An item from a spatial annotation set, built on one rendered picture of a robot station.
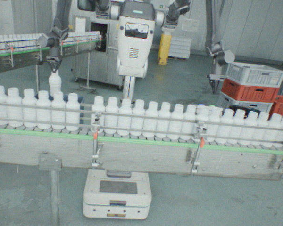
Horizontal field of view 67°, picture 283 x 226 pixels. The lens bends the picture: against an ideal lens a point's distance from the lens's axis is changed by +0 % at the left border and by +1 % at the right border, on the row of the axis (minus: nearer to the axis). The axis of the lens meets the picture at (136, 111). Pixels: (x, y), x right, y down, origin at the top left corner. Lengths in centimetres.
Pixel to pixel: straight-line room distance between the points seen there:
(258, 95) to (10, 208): 307
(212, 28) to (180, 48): 926
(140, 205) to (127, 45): 117
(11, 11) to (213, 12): 602
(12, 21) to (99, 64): 285
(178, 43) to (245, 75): 747
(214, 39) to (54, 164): 99
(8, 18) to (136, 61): 562
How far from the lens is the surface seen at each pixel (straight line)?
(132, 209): 182
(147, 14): 153
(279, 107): 373
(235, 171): 121
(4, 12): 690
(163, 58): 859
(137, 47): 146
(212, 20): 117
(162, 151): 102
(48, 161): 107
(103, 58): 472
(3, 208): 213
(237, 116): 110
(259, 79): 327
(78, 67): 500
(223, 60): 118
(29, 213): 204
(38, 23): 752
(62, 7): 118
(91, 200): 175
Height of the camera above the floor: 149
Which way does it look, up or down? 23 degrees down
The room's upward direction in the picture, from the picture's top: 8 degrees clockwise
